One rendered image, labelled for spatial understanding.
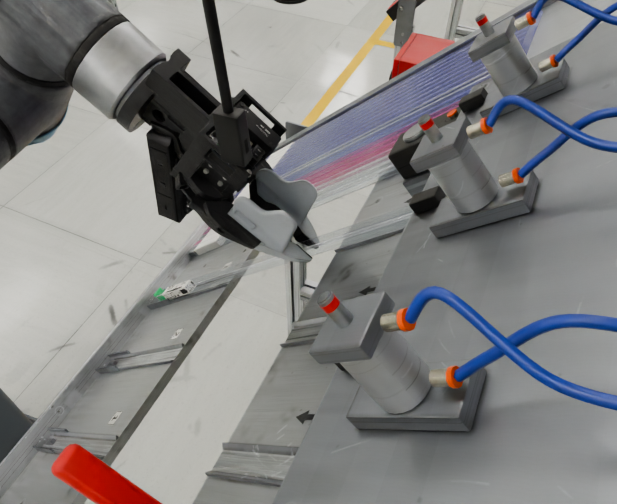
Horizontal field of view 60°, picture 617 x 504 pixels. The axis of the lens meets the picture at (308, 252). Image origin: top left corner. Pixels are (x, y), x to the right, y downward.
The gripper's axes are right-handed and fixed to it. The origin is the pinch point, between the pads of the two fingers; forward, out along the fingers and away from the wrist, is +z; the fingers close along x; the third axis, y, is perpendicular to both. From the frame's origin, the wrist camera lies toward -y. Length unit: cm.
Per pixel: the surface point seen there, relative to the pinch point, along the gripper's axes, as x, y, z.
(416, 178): 3.6, 13.1, 2.0
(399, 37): 109, -39, 2
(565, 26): 26.5, 21.3, 5.4
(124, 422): -19.2, -14.3, -1.8
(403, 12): 109, -34, -2
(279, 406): -17.7, 8.1, 2.7
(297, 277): 38, -59, 18
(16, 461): -25.3, -31.6, -6.5
